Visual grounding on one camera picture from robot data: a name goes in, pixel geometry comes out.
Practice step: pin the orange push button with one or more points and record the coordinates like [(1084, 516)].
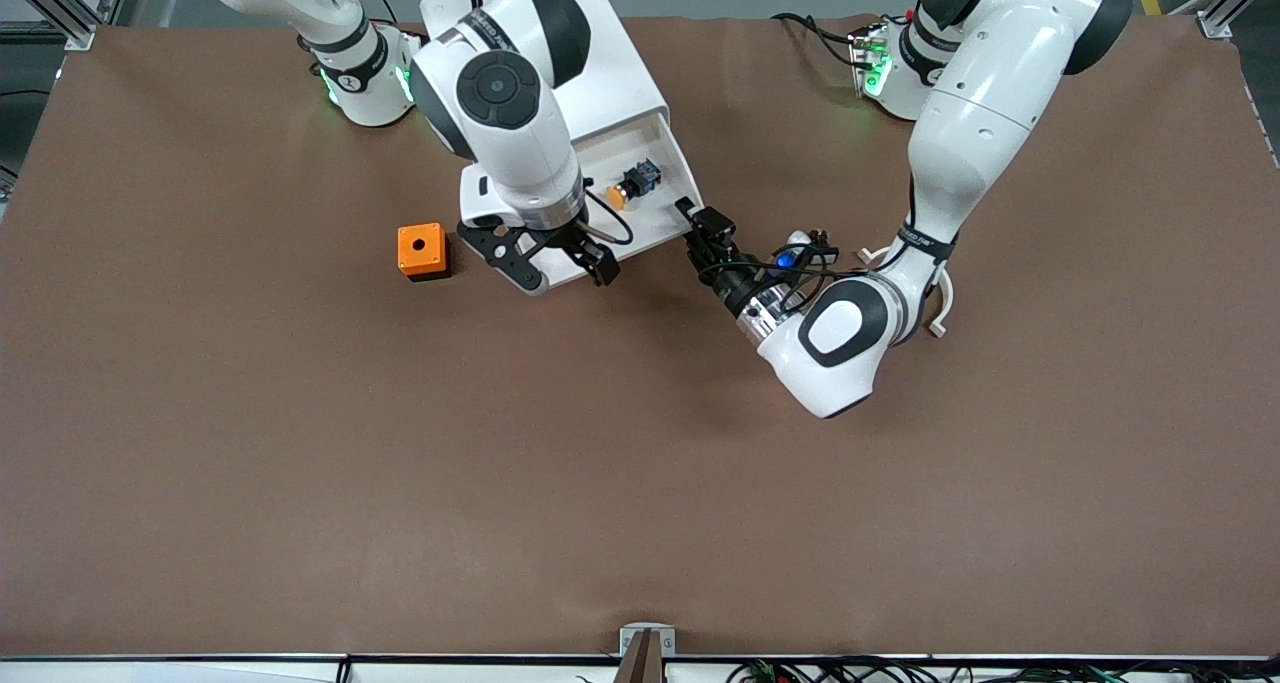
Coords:
[(637, 180)]

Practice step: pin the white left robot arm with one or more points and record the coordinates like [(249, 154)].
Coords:
[(960, 143)]

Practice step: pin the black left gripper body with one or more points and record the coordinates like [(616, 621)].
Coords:
[(733, 282)]

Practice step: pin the white curved plastic bracket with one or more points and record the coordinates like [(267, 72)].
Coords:
[(941, 313)]

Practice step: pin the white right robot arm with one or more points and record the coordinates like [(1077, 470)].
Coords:
[(520, 153)]

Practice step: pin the aluminium frame post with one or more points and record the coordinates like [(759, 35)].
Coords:
[(80, 35), (1215, 23)]

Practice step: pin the white table edge rail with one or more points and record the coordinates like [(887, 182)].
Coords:
[(150, 671)]

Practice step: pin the white drawer holding orange button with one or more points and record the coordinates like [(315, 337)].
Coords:
[(660, 225)]

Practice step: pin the grey metal table bracket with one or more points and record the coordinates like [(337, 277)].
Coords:
[(647, 643)]

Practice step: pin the orange box with hole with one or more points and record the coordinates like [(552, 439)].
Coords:
[(420, 248)]

